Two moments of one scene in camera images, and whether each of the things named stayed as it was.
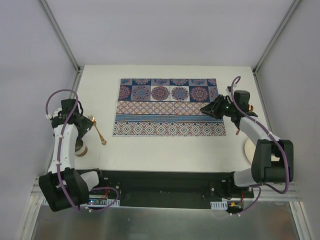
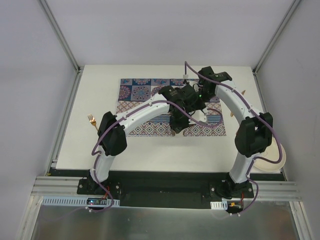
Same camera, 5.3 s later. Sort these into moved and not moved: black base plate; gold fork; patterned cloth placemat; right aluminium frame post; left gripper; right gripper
Moved: left gripper; right gripper
Not moved: gold fork; right aluminium frame post; black base plate; patterned cloth placemat
